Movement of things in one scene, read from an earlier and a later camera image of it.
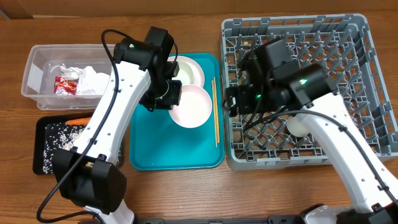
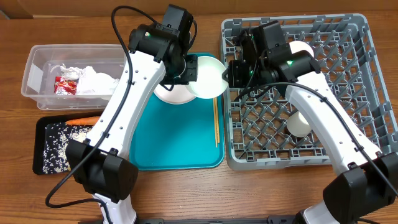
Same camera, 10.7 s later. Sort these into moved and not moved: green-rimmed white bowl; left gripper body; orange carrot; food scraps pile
Moved: green-rimmed white bowl; left gripper body
Not moved: orange carrot; food scraps pile
